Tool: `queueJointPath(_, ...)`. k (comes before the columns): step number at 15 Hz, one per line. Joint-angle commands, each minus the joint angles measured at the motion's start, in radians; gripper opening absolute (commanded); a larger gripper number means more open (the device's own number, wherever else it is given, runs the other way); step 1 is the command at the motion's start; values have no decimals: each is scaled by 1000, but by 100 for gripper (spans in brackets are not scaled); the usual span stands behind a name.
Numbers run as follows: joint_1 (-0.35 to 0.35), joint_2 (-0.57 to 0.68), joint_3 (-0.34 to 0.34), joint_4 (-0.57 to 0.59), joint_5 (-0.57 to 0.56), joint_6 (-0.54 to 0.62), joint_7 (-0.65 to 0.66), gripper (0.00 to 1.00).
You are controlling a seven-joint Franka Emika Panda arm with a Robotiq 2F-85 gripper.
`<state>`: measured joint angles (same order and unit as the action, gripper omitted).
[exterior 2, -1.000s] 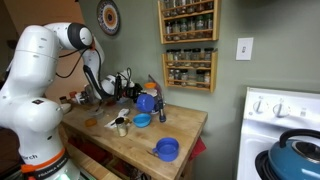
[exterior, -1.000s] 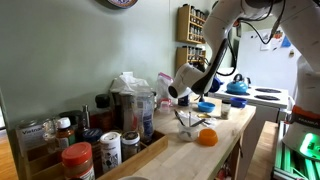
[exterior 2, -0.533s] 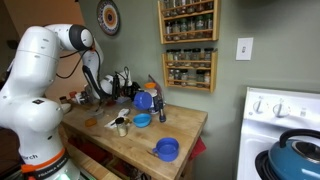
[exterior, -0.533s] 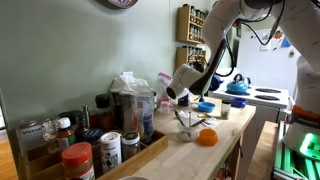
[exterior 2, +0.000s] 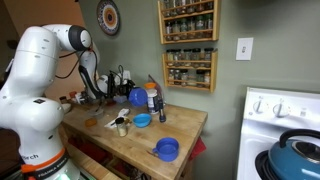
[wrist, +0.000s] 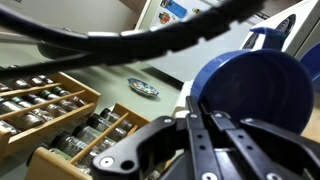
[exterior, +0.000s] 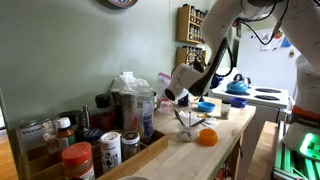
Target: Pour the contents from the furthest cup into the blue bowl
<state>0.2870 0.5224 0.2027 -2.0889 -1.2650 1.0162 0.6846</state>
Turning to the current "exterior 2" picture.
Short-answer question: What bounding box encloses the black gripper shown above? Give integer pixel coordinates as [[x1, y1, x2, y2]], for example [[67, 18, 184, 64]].
[[106, 73, 135, 100]]

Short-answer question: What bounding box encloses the light blue bowl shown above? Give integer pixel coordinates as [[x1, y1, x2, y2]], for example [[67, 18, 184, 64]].
[[132, 112, 153, 129]]

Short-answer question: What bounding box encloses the clear glass bowl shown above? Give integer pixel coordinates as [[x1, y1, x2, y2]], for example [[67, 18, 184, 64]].
[[87, 105, 106, 117]]

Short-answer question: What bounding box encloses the white ceramic bowl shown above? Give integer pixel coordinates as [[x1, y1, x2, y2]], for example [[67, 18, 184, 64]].
[[61, 103, 72, 114]]

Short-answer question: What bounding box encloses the crumpled white plastic bag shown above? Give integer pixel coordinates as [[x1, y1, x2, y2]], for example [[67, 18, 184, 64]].
[[113, 69, 132, 86]]

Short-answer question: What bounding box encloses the white canister with orange lid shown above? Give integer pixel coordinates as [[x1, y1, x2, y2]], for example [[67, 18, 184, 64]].
[[144, 82, 160, 115]]

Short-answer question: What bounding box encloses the glass jar with black lid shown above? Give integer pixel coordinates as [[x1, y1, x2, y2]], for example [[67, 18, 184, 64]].
[[114, 116, 129, 138]]

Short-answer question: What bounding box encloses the black flashlight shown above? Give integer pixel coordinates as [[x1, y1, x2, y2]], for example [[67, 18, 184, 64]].
[[158, 98, 167, 124]]

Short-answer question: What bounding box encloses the orange fruit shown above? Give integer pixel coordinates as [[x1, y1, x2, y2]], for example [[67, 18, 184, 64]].
[[84, 117, 98, 128]]

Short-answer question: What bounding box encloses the wooden plank platform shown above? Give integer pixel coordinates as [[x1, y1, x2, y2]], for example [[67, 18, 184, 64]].
[[64, 141, 114, 180]]

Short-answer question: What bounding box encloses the red cloth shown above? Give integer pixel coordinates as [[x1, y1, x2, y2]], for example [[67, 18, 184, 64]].
[[189, 136, 207, 161]]

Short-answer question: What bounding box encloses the white stove knob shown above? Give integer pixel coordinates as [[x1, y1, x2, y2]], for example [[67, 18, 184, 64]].
[[272, 101, 290, 118], [252, 99, 266, 114]]

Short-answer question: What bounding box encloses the black stove burner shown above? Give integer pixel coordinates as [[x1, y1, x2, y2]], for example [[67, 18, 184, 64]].
[[254, 149, 272, 180]]

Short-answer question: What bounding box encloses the white stove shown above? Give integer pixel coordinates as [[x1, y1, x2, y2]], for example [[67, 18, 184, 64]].
[[236, 87, 320, 180]]

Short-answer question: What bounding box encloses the blue plastic cup with handle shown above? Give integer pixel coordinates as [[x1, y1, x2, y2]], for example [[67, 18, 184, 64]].
[[152, 137, 180, 163]]

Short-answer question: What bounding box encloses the decorative wall plate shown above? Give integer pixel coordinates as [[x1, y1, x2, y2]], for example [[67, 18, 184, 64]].
[[96, 0, 121, 37]]

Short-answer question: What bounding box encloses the wooden wall spice rack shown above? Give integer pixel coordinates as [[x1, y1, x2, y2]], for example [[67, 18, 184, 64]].
[[157, 0, 221, 45], [161, 48, 218, 94]]

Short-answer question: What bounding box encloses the white light switch plate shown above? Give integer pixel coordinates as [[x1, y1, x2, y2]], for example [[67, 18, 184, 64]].
[[235, 36, 254, 61]]

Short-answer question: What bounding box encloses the teal kettle with black handle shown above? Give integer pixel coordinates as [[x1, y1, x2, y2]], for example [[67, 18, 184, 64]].
[[268, 128, 320, 180]]

